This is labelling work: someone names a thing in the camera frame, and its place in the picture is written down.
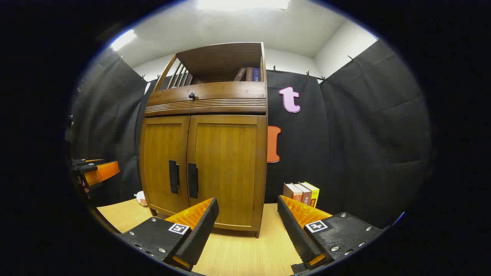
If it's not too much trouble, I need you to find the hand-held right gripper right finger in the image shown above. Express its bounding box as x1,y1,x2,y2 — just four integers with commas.
277,195,385,271

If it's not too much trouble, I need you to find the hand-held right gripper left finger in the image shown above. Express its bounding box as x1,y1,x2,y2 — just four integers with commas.
119,197,220,272

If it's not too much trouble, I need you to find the wooden cabinet door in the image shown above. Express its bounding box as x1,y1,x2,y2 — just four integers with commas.
140,116,191,215
187,114,267,232

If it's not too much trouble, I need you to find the wooden double-door shoe cabinet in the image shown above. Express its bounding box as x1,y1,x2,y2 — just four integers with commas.
139,42,268,238

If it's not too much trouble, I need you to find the white and orange book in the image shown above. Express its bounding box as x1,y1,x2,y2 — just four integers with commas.
283,183,303,203

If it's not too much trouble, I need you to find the yellow book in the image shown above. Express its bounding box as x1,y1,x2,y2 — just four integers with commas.
299,181,320,208

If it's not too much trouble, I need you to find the black backdrop cloth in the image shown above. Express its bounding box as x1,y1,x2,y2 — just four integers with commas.
70,38,432,230

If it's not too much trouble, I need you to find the small ceiling light panel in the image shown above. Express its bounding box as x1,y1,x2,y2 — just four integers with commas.
110,30,137,51

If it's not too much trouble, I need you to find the wooden drawer with black knob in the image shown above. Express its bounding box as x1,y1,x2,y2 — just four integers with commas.
147,81,267,107

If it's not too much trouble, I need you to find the large ceiling light panel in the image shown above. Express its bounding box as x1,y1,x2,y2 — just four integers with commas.
198,0,290,11

